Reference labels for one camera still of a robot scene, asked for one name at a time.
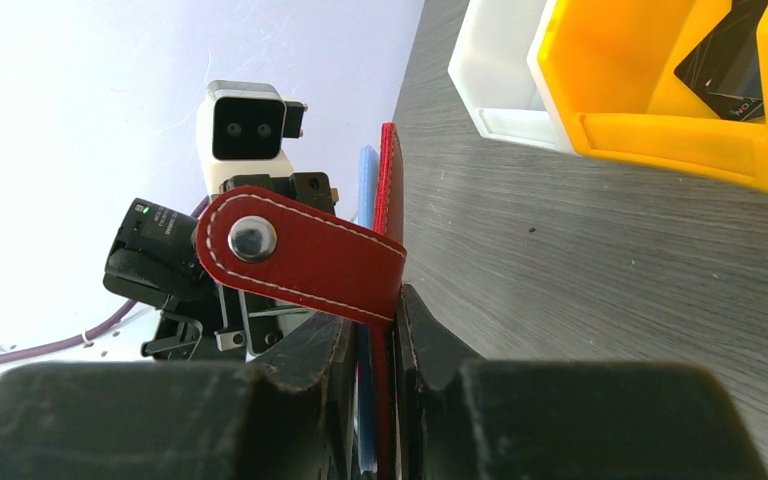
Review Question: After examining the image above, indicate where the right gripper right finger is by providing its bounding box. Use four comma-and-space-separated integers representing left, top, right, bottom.
395, 285, 768, 479

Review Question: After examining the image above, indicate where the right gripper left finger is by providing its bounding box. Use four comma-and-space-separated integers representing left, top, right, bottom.
0, 314, 354, 479

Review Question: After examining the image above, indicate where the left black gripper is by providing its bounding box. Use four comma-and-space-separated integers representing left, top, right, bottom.
103, 198, 330, 361

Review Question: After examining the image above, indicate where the red card holder wallet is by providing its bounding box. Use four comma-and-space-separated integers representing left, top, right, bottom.
195, 122, 407, 479

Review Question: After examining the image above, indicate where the dark grey credit card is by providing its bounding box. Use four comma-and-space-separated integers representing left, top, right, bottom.
674, 0, 768, 122

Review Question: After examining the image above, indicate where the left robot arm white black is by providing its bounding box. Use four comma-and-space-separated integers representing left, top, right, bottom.
0, 300, 159, 376

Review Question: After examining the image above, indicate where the orange bin with cards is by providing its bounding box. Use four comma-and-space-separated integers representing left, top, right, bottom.
537, 1, 768, 192

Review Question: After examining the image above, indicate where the white plastic bin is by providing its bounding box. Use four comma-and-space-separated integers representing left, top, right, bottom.
448, 0, 576, 155

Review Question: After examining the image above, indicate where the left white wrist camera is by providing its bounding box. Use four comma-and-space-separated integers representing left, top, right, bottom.
195, 80, 308, 198

